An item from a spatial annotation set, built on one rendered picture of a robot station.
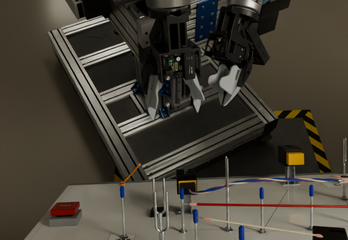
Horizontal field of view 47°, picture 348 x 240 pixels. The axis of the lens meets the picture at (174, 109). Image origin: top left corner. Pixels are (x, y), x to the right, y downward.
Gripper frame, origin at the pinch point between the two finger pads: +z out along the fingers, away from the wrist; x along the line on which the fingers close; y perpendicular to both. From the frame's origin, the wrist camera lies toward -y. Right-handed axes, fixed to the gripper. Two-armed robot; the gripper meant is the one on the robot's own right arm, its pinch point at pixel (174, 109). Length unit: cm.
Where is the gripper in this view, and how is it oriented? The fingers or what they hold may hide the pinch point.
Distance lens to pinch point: 77.2
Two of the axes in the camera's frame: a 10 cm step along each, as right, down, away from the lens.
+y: 2.6, 4.0, -8.8
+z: 0.7, 9.0, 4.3
